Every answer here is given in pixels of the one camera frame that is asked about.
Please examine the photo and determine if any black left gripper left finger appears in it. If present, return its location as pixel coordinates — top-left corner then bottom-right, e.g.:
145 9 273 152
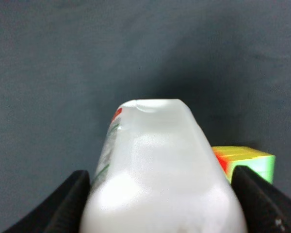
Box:
5 170 90 233

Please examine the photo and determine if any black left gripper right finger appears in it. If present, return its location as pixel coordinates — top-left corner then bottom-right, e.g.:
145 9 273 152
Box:
231 166 291 233

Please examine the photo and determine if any white milk bottle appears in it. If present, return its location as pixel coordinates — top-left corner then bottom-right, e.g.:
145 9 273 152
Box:
80 99 247 233

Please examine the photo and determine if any colourful puzzle cube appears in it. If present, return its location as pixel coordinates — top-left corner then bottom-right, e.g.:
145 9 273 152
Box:
212 146 275 184

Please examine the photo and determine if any black table cloth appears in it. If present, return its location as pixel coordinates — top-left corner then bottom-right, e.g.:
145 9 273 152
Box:
0 0 291 233

